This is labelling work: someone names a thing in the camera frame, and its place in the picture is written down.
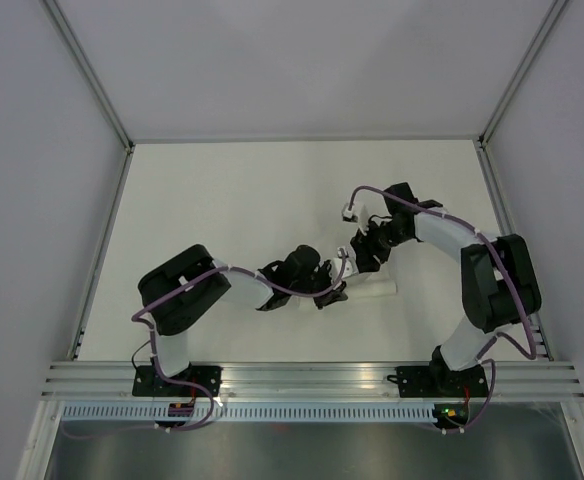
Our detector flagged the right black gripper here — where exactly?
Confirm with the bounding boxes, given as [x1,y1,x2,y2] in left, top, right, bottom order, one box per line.
[349,218,410,275]

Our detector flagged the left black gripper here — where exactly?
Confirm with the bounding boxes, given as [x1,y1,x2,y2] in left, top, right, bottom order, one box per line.
[291,261,347,311]

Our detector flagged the white cloth napkin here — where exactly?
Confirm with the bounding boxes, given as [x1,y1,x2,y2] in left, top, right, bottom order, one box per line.
[291,202,398,309]

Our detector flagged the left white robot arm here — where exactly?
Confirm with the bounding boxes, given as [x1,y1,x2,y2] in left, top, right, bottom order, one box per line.
[131,244,352,398]

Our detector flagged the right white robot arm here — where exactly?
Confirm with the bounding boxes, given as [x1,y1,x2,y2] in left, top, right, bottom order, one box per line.
[333,182,542,398]

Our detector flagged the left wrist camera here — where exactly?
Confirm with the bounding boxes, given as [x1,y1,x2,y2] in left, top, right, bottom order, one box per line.
[330,245,359,279]

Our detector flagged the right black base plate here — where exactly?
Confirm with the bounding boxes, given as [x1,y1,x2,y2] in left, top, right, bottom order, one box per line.
[388,366,489,399]

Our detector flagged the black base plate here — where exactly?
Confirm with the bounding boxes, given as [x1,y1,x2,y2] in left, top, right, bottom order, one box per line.
[388,366,489,399]
[132,365,222,398]

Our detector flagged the white slotted cable duct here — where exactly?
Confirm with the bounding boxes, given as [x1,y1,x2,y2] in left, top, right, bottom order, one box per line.
[62,402,435,423]

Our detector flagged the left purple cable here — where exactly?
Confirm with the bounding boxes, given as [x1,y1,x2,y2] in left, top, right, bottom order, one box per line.
[61,249,351,441]

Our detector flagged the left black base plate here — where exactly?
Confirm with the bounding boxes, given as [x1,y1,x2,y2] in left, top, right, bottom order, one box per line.
[132,365,222,398]

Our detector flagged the left aluminium frame post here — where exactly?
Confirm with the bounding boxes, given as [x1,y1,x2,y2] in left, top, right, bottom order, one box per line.
[41,0,134,151]

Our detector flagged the aluminium frame post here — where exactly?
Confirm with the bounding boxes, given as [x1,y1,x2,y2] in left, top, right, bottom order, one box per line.
[41,0,134,151]
[476,0,571,149]

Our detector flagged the aluminium front rail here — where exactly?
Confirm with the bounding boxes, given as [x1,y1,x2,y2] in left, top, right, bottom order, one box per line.
[40,361,584,403]

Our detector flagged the right aluminium frame post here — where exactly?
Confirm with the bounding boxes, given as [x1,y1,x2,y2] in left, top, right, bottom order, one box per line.
[476,0,571,149]

